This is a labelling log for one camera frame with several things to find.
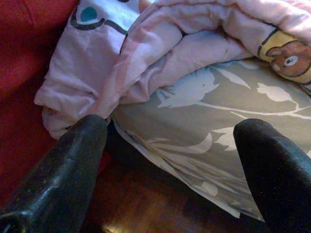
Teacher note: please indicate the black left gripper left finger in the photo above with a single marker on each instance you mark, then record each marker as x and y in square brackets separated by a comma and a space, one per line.
[56, 184]

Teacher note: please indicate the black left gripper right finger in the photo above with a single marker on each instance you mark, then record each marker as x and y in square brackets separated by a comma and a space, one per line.
[279, 182]

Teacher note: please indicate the bed with grey floral sheet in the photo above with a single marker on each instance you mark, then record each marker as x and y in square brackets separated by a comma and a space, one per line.
[194, 116]

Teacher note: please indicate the red sofa cushion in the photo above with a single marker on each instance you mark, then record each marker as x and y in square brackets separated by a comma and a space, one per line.
[24, 48]

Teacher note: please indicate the pink cartoon print blanket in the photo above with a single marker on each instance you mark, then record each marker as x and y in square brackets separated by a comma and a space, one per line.
[170, 36]

